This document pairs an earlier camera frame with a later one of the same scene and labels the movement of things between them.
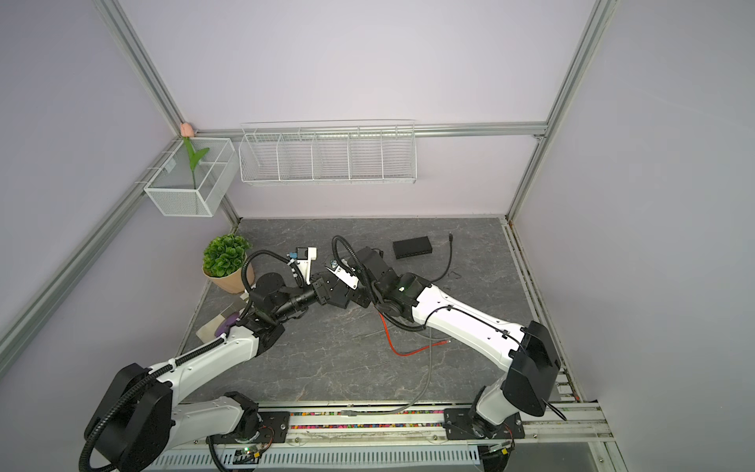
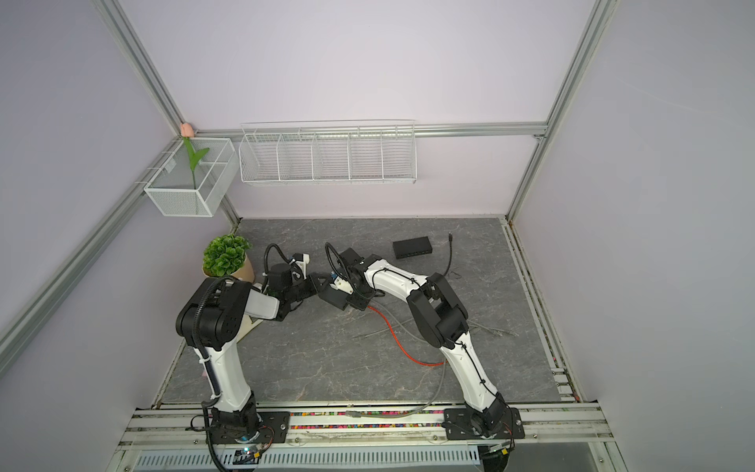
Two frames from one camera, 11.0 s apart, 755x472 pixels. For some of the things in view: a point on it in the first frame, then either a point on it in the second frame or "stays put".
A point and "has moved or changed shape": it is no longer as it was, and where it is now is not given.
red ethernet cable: (418, 350) has moved or changed shape
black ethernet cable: (450, 237) stays put
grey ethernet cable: (350, 413) → (356, 415)
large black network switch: (332, 289) stays put
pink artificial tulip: (187, 131) stays put
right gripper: (359, 298) stays put
